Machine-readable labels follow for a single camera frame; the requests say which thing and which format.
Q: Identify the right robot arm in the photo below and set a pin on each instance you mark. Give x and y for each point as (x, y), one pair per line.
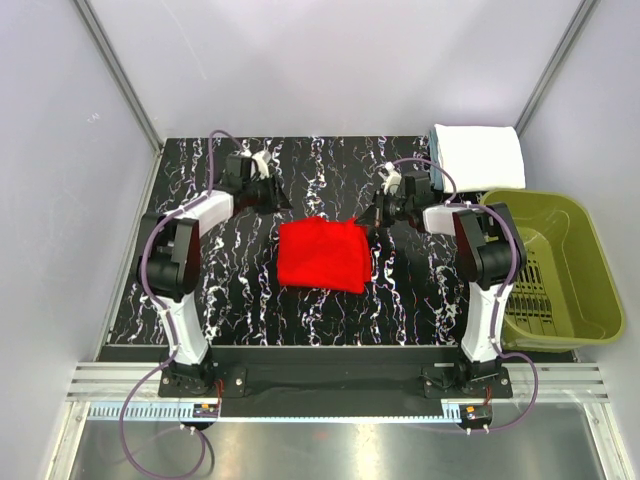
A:
(490, 255)

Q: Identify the white folded t-shirt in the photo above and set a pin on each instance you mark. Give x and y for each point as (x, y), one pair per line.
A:
(480, 158)

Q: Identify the left aluminium corner post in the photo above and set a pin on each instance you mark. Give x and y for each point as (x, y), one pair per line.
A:
(108, 54)

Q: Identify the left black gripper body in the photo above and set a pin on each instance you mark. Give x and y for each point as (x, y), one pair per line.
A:
(262, 195)

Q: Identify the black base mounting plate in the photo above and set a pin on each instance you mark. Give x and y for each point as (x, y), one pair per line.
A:
(431, 371)

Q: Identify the aluminium corner post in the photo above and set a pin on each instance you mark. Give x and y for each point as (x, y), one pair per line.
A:
(568, 40)
(108, 54)

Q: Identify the white slotted cable duct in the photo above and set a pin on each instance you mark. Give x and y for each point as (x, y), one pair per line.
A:
(237, 412)

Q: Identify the aluminium frame rail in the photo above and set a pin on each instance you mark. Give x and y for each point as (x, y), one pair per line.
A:
(555, 382)

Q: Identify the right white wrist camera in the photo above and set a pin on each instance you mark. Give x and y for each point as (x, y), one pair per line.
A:
(404, 185)

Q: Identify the red t-shirt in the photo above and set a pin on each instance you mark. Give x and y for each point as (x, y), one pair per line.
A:
(317, 253)

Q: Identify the olive green plastic basket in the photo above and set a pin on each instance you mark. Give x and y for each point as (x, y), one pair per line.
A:
(565, 297)

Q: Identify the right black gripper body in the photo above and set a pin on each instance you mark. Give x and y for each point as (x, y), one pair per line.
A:
(389, 209)

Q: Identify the right aluminium corner post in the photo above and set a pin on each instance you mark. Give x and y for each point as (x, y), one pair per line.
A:
(568, 40)

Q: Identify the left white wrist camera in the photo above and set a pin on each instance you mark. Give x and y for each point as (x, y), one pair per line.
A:
(240, 170)

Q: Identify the light blue folded t-shirt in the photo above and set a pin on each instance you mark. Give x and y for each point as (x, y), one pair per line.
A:
(435, 173)

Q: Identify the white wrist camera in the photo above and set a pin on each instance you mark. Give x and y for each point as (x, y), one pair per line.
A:
(404, 185)
(240, 170)

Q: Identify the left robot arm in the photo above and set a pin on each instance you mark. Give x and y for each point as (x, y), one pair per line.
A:
(168, 268)

